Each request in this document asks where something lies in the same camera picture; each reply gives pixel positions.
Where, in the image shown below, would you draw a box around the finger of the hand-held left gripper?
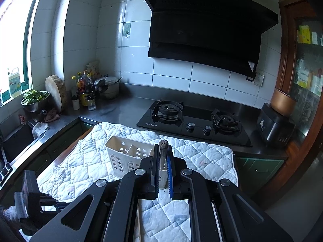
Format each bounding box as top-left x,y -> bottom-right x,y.
39,193 -> 68,212

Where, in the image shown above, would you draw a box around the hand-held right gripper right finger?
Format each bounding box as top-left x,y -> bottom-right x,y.
167,147 -> 295,242

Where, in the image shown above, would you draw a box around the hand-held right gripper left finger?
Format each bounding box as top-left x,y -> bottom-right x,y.
29,145 -> 160,242

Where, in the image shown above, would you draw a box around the wooden utensil handle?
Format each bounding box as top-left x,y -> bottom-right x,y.
158,139 -> 169,170

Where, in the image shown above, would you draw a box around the white plastic utensil holder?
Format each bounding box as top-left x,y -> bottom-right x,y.
105,135 -> 174,190

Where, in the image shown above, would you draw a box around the person's left hand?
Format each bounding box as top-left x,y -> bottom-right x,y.
1,205 -> 22,224

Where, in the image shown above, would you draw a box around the white quilted cloth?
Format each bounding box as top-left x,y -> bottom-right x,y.
37,122 -> 239,242

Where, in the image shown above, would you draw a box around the black glass gas stove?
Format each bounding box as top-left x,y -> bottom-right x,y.
136,100 -> 253,148

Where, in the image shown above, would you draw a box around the white rag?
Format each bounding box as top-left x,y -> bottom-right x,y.
32,122 -> 50,139

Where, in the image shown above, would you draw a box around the pink rag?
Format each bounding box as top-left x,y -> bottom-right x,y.
44,107 -> 61,124

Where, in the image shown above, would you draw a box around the green base cabinet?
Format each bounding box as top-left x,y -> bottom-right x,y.
233,156 -> 286,197

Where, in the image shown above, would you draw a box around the glass spice shaker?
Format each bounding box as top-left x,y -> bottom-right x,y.
87,94 -> 97,111

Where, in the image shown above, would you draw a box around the steel pressure cooker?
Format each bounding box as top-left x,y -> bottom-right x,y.
93,74 -> 123,100

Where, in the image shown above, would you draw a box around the steel bowl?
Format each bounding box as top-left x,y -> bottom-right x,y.
21,94 -> 51,113

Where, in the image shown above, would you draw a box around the yellow label jar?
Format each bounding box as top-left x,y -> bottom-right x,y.
80,93 -> 92,107

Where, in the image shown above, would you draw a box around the green leafy vegetables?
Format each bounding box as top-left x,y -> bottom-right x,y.
23,90 -> 50,105

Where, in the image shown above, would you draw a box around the round wooden cutting board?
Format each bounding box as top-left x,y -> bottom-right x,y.
45,74 -> 67,113

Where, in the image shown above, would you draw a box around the dark soy sauce bottle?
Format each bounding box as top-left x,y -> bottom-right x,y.
77,71 -> 94,95

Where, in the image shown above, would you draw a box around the black rice cooker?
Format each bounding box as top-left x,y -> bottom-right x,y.
257,103 -> 296,148

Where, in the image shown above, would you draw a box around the white detergent jug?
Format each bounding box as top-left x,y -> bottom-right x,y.
7,68 -> 22,99

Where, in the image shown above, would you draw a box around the snack bag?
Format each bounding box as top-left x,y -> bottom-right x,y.
86,60 -> 100,78

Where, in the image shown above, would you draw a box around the copper inner pot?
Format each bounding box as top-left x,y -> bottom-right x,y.
270,88 -> 298,118

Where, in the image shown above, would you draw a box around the black range hood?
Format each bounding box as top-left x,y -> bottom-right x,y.
140,0 -> 279,77

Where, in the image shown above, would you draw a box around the wooden glass door cabinet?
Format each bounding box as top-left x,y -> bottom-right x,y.
271,0 -> 323,207

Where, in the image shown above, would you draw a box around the window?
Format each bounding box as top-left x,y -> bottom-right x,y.
0,0 -> 48,106

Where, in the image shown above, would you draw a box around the yellow green box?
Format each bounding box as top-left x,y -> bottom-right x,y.
298,25 -> 311,43

